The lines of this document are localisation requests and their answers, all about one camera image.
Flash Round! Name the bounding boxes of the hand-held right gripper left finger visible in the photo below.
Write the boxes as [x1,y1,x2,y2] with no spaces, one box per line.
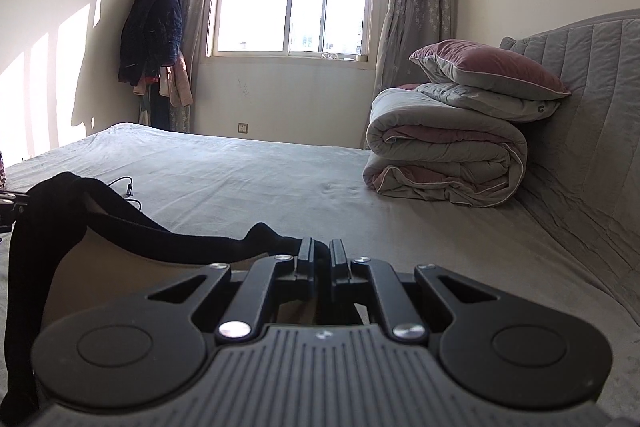
[145,237,328,340]

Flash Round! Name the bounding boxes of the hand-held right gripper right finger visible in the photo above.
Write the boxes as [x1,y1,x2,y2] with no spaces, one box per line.
[327,238,496,340]

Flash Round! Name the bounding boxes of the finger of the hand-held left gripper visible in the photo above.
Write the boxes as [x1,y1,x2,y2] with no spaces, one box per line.
[0,189,26,230]

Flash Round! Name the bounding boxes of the black fleece-lined pants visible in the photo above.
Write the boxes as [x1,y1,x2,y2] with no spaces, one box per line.
[2,172,321,415]

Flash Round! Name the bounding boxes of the grey bed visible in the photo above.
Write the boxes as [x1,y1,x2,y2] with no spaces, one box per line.
[0,122,640,427]

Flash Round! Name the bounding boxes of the folded grey maroon quilt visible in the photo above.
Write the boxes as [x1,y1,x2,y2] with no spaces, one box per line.
[362,87,529,210]

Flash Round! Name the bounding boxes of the pink hanging jacket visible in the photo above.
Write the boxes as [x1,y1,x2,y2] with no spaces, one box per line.
[132,54,193,108]

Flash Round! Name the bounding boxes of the dark hanging jacket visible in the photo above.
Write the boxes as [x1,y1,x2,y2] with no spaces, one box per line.
[118,0,183,88]

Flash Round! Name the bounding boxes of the maroon and grey pillow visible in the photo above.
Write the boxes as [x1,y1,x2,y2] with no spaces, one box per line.
[409,39,572,100]

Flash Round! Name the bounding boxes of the grey quilted headboard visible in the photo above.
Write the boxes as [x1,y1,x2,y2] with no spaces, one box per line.
[500,9,640,323]

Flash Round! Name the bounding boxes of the black charging cable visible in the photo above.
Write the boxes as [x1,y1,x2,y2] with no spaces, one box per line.
[107,177,143,210]

